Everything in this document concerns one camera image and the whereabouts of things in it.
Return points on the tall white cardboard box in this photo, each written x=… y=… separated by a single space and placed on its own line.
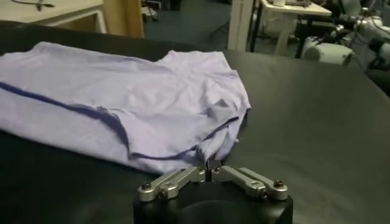
x=240 y=24

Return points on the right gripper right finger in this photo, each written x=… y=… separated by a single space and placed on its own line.
x=246 y=182

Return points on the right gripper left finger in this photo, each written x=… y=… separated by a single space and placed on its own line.
x=173 y=184

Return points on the lavender t-shirt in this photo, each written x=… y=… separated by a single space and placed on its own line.
x=122 y=100

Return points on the black plastic table sheet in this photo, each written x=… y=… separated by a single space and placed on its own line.
x=304 y=121

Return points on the white rectangular table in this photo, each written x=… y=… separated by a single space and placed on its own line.
x=70 y=7

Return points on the wooden folding partition screen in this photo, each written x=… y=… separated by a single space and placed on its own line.
x=122 y=18

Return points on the white standing desk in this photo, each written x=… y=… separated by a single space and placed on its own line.
x=292 y=9

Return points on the large white humanoid robot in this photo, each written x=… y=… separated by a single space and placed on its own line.
x=329 y=53

